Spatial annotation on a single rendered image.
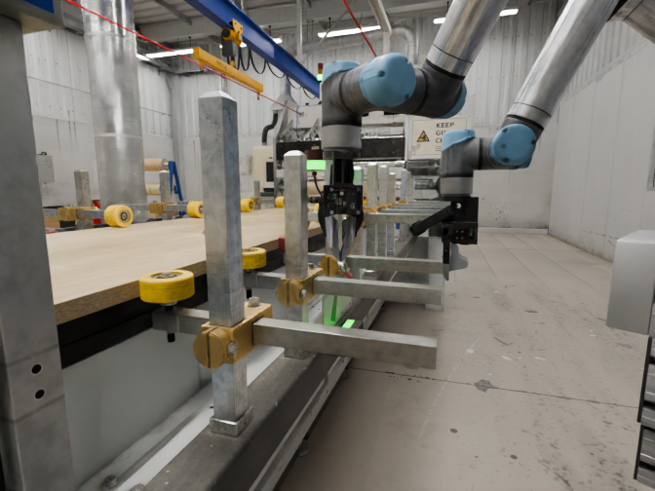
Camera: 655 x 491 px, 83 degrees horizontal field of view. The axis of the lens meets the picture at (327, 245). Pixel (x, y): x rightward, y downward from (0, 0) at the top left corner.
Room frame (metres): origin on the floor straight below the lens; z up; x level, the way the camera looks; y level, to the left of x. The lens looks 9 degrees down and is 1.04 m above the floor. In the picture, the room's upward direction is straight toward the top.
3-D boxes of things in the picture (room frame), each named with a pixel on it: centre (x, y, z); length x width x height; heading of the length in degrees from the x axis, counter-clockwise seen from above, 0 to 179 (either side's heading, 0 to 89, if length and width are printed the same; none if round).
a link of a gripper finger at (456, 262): (0.90, -0.32, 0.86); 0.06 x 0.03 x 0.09; 72
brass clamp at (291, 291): (0.76, 0.05, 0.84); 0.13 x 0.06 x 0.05; 162
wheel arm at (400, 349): (0.52, 0.07, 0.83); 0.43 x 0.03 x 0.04; 72
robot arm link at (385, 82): (0.65, -0.09, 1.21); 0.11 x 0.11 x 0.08; 32
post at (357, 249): (1.21, -0.09, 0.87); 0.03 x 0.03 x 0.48; 72
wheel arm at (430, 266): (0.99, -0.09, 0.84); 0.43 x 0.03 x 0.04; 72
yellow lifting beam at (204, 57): (5.57, 1.33, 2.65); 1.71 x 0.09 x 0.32; 163
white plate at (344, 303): (0.94, -0.03, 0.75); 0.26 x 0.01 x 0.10; 162
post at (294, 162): (0.74, 0.06, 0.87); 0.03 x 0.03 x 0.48; 72
